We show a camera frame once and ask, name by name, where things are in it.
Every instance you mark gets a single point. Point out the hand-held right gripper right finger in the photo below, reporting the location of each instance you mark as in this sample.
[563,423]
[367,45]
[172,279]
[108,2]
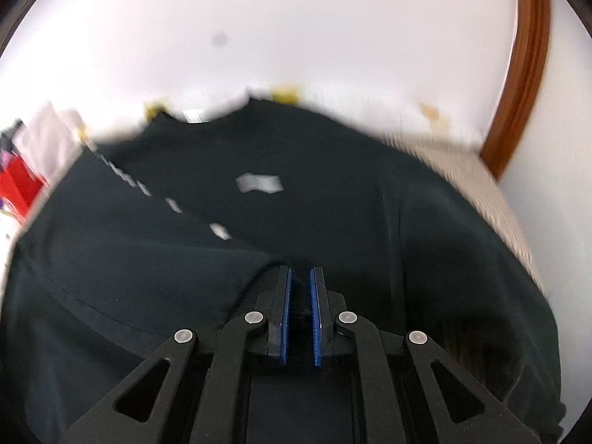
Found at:
[315,319]

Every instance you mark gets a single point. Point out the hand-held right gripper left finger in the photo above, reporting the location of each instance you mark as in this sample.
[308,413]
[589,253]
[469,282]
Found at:
[287,319]

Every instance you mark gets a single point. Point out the black t-shirt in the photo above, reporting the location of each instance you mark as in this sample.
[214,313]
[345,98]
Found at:
[323,222]

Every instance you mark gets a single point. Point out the white bolster with yellow print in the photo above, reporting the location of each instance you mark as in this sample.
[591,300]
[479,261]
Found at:
[286,95]

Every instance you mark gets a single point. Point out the white plastic bag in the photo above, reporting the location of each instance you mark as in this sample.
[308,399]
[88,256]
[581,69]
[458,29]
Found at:
[48,141]

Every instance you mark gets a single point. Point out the red paper bag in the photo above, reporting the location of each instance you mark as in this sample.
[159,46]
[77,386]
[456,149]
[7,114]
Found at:
[18,189]

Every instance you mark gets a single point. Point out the brown wooden trim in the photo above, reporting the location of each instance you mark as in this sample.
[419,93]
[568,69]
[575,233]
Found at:
[525,78]

